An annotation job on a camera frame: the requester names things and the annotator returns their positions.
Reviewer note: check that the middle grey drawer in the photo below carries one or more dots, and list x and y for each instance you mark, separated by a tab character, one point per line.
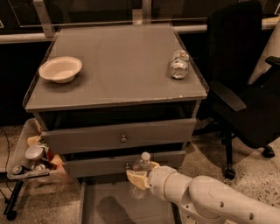
116	165

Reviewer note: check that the clear plastic bin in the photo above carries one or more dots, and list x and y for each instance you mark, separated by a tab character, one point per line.
47	169

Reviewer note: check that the grey drawer cabinet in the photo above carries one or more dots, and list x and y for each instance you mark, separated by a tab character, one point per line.
125	78

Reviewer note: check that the white paper bowl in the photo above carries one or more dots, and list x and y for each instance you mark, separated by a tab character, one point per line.
60	70

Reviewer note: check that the silver can in bin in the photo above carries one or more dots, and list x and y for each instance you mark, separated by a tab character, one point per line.
34	152

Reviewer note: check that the black stand leg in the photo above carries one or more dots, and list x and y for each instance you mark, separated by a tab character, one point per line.
8	211

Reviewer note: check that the black office chair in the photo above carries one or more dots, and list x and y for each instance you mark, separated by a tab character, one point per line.
248	111

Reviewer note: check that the crushed aluminium can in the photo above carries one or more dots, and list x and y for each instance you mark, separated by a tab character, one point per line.
180	64

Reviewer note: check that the metal window rail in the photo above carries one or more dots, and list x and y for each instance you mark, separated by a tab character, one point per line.
24	21

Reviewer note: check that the top grey drawer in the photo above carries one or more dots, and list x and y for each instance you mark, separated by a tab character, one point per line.
101	138

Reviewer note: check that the bottom grey open drawer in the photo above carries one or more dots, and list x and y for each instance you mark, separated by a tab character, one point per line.
107	200

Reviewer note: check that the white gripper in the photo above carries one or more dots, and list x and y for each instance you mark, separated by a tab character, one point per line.
157	179

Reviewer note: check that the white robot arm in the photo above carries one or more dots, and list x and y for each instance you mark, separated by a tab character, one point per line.
205	199

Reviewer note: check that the clear plastic water bottle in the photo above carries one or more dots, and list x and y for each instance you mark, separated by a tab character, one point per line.
142	164

